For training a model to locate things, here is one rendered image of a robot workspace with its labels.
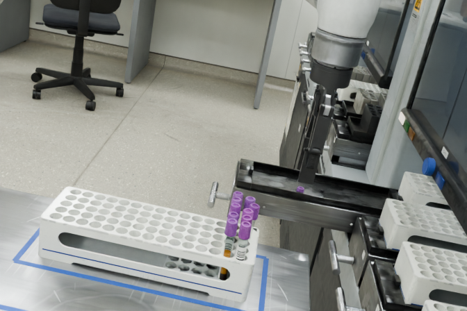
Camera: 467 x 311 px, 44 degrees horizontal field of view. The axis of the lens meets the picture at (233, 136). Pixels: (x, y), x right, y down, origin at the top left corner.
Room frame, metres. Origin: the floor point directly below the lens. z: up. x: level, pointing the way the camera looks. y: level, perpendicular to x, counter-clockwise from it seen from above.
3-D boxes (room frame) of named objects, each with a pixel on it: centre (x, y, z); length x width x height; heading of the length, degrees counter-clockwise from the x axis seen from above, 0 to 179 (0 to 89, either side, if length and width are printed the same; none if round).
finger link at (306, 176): (1.01, -0.15, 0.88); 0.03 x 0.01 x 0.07; 90
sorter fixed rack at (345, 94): (1.79, -0.45, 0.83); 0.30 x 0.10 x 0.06; 90
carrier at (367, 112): (1.48, -0.35, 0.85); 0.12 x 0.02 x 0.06; 0
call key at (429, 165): (0.88, -0.33, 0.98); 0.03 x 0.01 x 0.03; 0
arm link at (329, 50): (1.04, -0.15, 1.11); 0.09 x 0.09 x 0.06
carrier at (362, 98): (1.64, -0.35, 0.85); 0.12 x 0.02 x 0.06; 1
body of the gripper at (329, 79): (1.04, -0.15, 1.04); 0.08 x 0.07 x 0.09; 0
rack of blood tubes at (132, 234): (0.70, 0.09, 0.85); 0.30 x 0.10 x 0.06; 88
